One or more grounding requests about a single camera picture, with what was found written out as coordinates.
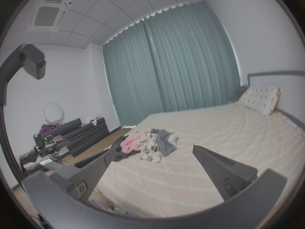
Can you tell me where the bed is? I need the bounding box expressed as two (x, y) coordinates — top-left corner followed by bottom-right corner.
(89, 71), (305, 220)

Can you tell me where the purple bundle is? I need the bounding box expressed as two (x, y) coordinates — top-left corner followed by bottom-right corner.
(40, 124), (56, 134)

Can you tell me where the pink garment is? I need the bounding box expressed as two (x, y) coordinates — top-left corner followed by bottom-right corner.
(120, 130), (149, 154)

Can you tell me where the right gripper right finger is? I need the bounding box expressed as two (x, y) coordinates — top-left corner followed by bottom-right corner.
(193, 145), (258, 201)

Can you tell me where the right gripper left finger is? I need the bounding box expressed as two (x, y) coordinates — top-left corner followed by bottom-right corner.
(49, 146), (118, 203)

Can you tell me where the grey bedside table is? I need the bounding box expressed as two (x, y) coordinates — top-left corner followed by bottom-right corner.
(227, 85), (249, 104)

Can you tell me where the dark grey chest of drawers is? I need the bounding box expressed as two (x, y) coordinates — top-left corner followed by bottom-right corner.
(33, 117), (109, 158)

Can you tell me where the white printed pyjama top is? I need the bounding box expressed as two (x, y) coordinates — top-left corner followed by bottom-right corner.
(139, 132), (163, 163)

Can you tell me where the grey garment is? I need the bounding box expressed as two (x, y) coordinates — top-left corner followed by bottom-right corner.
(150, 128), (179, 157)

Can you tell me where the white printed pillow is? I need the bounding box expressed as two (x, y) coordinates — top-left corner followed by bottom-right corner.
(237, 86), (281, 116)

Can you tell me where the blue-green curtain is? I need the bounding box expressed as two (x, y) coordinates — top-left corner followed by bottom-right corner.
(102, 1), (241, 128)

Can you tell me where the round white mirror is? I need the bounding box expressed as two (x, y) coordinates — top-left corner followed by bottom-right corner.
(44, 101), (65, 125)

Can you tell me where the ceiling air conditioner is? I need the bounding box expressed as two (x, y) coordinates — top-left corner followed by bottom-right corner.
(27, 0), (75, 32)

